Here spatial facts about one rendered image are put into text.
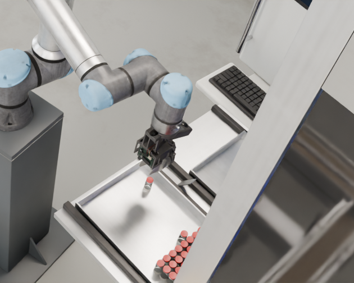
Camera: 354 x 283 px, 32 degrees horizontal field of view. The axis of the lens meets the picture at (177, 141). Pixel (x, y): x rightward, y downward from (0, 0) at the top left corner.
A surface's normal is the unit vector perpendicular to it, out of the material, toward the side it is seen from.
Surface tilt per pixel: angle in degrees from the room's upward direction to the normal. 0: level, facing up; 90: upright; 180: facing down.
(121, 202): 0
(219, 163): 0
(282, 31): 90
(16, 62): 8
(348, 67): 90
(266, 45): 90
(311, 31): 90
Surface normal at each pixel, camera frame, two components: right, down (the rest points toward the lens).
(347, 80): -0.68, 0.46
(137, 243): 0.22, -0.62
